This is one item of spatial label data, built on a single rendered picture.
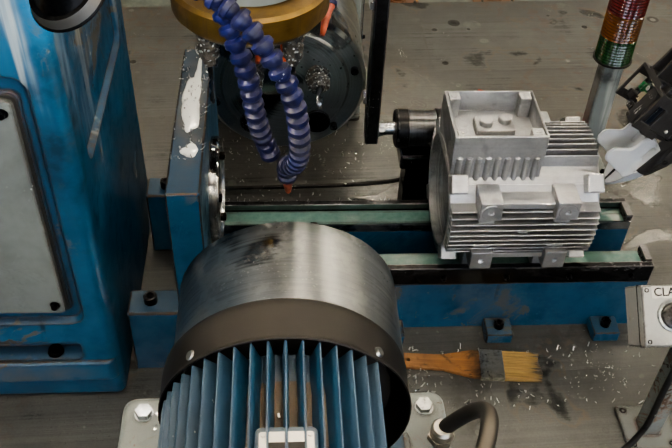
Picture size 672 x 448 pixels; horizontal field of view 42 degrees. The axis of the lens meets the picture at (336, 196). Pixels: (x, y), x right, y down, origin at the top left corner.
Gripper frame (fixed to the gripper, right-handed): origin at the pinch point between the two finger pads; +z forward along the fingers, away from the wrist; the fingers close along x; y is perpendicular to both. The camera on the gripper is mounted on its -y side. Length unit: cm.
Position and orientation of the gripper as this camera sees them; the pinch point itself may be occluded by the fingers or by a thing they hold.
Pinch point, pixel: (615, 177)
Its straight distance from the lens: 118.8
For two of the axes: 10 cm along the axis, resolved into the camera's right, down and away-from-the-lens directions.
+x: 0.5, 6.8, -7.3
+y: -8.5, -3.6, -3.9
